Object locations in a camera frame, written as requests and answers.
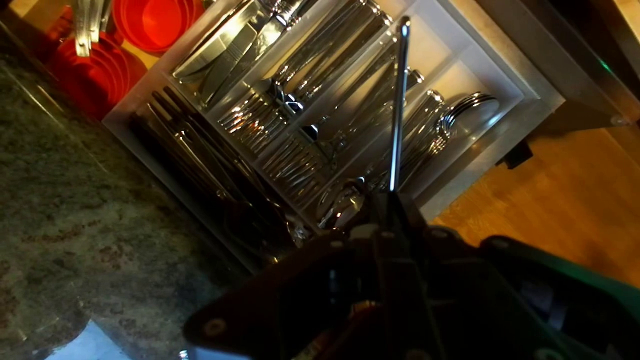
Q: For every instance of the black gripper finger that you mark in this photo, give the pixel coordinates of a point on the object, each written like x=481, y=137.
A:
x=396, y=276

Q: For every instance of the steel spoon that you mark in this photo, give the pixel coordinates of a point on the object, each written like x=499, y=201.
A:
x=405, y=30

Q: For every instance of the wooden kitchen drawer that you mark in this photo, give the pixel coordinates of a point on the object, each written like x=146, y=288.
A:
x=373, y=113

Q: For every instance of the stack of small forks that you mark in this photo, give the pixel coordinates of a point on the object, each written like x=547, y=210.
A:
x=332, y=132

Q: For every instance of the stack of steel spoons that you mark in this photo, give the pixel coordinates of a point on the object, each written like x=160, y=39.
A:
x=426, y=134

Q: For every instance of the loose utensils front compartment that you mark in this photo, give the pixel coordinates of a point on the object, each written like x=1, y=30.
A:
x=248, y=210

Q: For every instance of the white cutlery tray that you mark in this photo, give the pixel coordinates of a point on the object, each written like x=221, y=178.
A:
x=332, y=107

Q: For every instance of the stack of steel forks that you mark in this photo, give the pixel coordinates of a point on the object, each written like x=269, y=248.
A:
x=298, y=68

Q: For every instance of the stack of steel knives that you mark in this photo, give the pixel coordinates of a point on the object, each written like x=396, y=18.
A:
x=235, y=45

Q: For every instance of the white paper sheet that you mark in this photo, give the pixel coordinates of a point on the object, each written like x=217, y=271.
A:
x=91, y=344

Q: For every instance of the red measuring cups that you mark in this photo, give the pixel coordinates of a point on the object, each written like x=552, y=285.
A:
x=96, y=58

